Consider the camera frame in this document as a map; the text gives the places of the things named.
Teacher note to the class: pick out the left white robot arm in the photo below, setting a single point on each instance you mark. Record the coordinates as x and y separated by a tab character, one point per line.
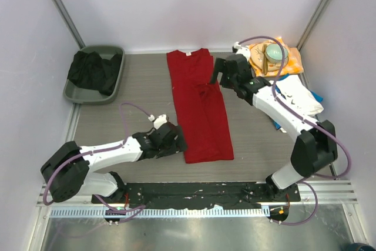
74	170

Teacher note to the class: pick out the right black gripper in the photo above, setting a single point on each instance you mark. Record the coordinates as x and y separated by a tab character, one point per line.
219	65

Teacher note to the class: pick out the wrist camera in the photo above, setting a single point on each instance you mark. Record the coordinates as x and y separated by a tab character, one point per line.
158	121
242	50

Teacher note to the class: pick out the light green bowl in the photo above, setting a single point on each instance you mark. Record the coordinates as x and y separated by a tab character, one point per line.
275	54

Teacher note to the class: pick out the wooden chopsticks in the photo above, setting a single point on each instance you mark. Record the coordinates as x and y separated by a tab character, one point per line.
265	64

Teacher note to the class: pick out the red t-shirt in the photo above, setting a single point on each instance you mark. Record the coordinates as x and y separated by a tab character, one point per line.
199	107

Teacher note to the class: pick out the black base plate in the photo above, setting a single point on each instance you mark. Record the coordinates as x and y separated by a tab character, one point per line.
197	196

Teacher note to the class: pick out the black t-shirt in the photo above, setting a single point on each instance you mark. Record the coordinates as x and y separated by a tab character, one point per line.
91	71

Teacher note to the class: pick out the beige plate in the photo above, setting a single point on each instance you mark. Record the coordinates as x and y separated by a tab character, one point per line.
256	58

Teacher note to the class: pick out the white slotted cable duct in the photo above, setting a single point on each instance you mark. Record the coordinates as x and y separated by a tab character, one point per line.
101	211

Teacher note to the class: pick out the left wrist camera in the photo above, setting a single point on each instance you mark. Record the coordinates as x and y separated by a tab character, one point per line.
158	121

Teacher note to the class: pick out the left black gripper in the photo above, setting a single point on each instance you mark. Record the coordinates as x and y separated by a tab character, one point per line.
178	145

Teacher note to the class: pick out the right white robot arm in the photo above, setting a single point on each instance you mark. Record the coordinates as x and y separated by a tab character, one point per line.
314	147

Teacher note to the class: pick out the grey plastic bin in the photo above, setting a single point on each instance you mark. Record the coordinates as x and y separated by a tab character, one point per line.
92	97

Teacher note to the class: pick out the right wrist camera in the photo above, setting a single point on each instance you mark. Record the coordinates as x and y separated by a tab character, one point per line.
242	50

